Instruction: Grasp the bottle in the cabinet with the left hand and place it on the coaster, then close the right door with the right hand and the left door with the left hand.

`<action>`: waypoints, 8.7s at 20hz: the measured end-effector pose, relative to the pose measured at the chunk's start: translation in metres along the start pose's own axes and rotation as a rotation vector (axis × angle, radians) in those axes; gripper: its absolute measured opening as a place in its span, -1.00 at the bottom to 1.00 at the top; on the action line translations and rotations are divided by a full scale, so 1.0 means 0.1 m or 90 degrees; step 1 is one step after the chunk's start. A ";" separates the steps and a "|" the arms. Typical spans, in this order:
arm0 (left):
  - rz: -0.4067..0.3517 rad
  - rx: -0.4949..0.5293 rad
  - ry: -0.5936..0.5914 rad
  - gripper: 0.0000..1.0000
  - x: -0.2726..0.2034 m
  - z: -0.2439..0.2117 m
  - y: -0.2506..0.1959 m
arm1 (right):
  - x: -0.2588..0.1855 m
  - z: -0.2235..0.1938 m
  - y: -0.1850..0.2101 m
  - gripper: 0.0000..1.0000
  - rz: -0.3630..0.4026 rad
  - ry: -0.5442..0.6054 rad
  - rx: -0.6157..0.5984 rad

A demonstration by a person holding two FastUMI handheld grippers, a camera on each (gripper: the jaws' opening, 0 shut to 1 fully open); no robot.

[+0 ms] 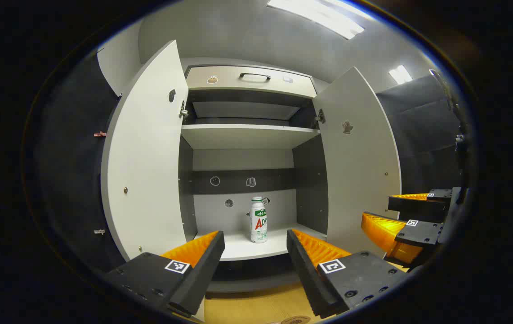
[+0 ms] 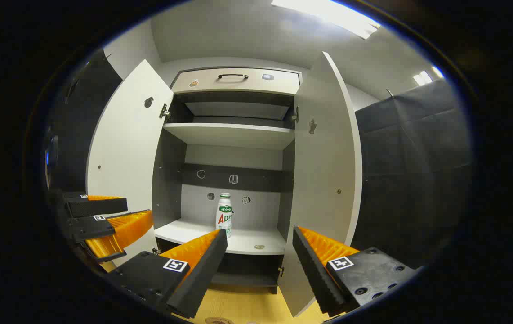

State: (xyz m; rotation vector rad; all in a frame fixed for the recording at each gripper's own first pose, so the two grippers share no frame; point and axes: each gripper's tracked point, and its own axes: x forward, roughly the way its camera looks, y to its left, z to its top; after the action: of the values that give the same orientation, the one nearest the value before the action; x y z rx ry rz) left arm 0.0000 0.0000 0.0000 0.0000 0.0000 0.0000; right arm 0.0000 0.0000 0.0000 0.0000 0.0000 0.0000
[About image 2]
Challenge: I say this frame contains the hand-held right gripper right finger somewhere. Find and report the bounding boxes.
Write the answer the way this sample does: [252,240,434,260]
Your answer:
[292,226,419,318]

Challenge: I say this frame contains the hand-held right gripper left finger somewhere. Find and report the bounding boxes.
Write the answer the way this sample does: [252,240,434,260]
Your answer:
[103,229,228,321]

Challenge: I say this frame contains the white bottle green label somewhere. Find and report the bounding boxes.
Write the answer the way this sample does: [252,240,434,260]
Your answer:
[215,193,233,239]

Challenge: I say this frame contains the grey cabinet door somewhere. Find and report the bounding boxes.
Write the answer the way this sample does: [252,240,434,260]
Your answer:
[278,51,364,318]
[85,59,175,268]

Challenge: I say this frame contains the white cabinet shelf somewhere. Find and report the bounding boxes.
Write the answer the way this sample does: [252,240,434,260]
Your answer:
[154,218,287,256]
[163,122,296,151]

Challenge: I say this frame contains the grey cabinet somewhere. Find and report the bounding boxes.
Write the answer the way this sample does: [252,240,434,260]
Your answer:
[152,67,303,295]

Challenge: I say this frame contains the grey cabinet drawer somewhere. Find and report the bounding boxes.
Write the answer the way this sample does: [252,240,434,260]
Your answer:
[171,67,302,96]

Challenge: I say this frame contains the ceiling light panel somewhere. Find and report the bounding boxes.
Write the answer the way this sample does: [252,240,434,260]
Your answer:
[271,0,381,40]
[413,66,445,87]

